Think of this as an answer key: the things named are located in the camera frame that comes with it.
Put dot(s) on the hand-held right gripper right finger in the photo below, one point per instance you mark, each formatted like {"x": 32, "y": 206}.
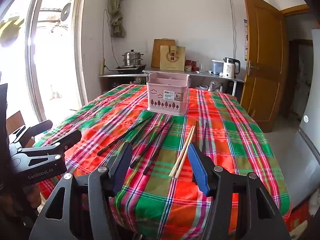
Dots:
{"x": 197, "y": 170}

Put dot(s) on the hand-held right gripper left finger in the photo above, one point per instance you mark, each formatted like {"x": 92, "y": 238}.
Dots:
{"x": 124, "y": 161}

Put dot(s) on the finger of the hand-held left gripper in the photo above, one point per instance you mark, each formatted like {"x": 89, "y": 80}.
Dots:
{"x": 40, "y": 126}
{"x": 67, "y": 138}

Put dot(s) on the light wooden chopstick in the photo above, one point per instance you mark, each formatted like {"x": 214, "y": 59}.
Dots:
{"x": 181, "y": 152}
{"x": 185, "y": 152}

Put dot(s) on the pink plastic utensil basket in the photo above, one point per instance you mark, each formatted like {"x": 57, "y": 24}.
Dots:
{"x": 162, "y": 90}

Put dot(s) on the red green plaid tablecloth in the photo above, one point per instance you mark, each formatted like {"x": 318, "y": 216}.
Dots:
{"x": 225, "y": 142}

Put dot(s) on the white framed window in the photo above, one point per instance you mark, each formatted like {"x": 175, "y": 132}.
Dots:
{"x": 33, "y": 55}

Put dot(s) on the small steel stand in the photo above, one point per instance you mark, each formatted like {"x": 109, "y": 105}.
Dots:
{"x": 112, "y": 74}

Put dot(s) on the beige power strip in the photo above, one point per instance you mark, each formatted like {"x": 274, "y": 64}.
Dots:
{"x": 102, "y": 67}

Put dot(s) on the white plastic bag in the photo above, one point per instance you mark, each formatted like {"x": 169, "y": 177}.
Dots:
{"x": 214, "y": 86}

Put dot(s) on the black induction cooker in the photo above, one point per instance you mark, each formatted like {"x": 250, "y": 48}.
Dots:
{"x": 130, "y": 68}

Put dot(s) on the steel kitchen table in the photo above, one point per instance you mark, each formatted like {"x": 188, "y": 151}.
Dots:
{"x": 215, "y": 76}

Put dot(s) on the clear drinking glass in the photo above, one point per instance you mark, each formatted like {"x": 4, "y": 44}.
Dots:
{"x": 201, "y": 68}

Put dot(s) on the steel steamer pot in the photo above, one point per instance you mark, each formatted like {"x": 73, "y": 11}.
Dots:
{"x": 132, "y": 57}

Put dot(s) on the clear blue plastic canister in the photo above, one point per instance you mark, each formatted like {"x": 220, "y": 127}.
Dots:
{"x": 216, "y": 67}

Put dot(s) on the red lid jar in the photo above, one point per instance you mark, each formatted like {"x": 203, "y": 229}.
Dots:
{"x": 195, "y": 63}
{"x": 188, "y": 65}

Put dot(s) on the white electric kettle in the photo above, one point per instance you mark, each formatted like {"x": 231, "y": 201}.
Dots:
{"x": 229, "y": 67}

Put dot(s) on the grey refrigerator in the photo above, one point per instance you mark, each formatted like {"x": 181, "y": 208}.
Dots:
{"x": 307, "y": 155}

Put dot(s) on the tan paper bag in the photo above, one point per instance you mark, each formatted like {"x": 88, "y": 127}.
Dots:
{"x": 172, "y": 60}

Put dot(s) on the wooden cutting board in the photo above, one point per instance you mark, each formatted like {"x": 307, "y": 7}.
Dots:
{"x": 155, "y": 52}

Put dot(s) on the outdoor fan unit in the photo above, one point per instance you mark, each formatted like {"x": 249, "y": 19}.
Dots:
{"x": 66, "y": 12}

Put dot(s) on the tied beige curtain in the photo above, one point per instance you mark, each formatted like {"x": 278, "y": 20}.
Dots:
{"x": 116, "y": 17}

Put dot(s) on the brown wooden door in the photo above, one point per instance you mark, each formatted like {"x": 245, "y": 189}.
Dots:
{"x": 262, "y": 55}

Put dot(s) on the wall poster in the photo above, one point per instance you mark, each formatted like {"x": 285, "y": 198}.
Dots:
{"x": 245, "y": 40}

